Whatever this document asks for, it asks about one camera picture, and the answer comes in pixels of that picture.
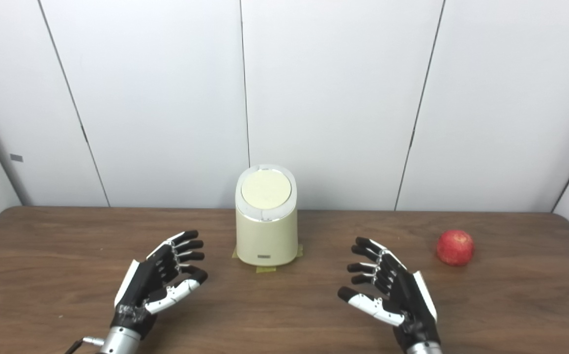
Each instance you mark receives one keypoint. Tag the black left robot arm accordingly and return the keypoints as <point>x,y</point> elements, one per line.
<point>120,342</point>

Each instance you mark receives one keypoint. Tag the grey wall tape piece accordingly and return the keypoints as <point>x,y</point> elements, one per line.
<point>16,158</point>

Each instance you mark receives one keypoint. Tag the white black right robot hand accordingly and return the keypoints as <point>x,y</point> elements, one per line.
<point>407,300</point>

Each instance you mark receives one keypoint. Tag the cream round bin lid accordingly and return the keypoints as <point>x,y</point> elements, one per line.
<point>266,189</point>

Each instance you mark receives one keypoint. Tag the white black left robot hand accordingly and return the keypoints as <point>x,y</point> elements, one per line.
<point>139,287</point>

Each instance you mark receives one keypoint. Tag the cream-colored bin body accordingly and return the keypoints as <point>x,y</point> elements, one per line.
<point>266,238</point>

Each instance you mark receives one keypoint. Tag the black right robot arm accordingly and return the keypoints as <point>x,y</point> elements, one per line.
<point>424,348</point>

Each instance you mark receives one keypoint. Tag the red apple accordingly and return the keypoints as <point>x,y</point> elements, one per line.
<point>455,248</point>

